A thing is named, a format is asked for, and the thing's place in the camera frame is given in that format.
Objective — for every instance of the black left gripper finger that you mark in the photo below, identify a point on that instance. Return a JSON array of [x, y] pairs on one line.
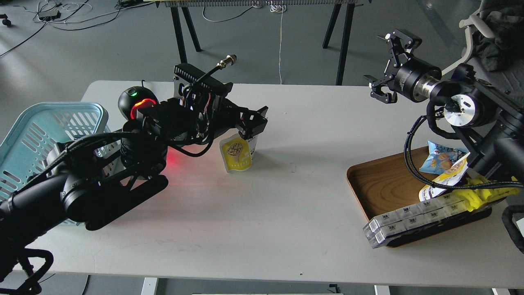
[[248, 129], [251, 116]]

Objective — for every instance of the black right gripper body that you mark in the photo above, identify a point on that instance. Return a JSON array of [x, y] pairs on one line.
[[415, 79]]

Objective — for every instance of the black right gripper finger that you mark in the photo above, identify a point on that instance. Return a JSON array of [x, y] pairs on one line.
[[376, 86], [401, 45]]

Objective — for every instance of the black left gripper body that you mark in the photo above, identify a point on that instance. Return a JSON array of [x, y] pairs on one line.
[[200, 112]]

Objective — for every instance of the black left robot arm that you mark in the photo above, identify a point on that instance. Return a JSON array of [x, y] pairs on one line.
[[94, 179]]

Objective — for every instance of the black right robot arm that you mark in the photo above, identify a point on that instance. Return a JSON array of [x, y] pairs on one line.
[[465, 108]]

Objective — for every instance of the blue snack bag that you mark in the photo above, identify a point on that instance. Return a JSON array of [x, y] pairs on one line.
[[441, 158]]

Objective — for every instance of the clear boxed snack row upper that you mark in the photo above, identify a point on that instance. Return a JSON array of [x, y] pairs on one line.
[[413, 211]]

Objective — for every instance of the clear boxed snack row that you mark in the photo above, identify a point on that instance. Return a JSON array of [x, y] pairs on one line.
[[420, 233], [413, 211]]

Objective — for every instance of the yellow cartoon snack bag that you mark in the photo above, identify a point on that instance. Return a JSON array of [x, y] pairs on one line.
[[477, 198]]

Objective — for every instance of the clear boxed snack row lower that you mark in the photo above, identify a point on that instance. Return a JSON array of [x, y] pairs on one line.
[[420, 233]]

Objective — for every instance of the black trestle table legs right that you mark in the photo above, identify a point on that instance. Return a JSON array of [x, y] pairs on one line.
[[347, 26]]

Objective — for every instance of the black barcode scanner red light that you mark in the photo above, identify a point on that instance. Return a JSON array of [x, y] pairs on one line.
[[134, 98]]

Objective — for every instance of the brown wooden tray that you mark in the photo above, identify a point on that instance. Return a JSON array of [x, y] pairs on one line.
[[385, 184]]

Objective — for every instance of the white office chair with clothes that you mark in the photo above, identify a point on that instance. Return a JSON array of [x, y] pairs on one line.
[[499, 59]]

